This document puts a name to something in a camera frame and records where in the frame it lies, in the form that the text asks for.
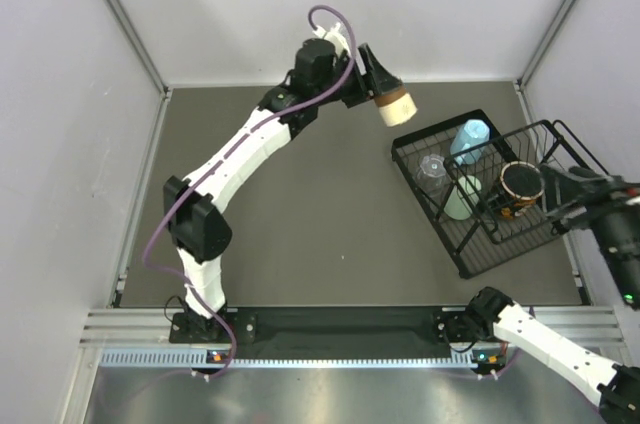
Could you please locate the light blue ceramic mug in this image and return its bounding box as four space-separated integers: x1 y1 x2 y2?
450 119 490 166

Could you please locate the grey slotted cable duct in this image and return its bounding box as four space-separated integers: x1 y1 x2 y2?
99 346 506 370

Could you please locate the black wire dish rack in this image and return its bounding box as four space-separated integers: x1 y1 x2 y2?
391 109 606 279

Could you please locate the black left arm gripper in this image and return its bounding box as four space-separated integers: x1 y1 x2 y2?
313 44 400 108

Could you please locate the mint green cup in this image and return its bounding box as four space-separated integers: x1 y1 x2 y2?
444 176 482 221

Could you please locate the clear plastic glass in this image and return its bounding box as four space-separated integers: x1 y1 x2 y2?
415 154 448 201

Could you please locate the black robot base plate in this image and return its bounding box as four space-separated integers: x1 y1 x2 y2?
169 304 527 360

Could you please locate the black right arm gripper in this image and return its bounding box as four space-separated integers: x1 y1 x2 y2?
537 160 640 306

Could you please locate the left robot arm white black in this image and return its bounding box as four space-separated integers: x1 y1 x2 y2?
163 37 417 341

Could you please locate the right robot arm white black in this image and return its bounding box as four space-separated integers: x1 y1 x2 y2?
464 164 639 423

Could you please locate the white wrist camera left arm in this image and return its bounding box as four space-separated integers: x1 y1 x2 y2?
313 22 351 57

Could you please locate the steel tumbler with cork base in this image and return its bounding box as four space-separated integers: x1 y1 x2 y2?
373 87 417 127

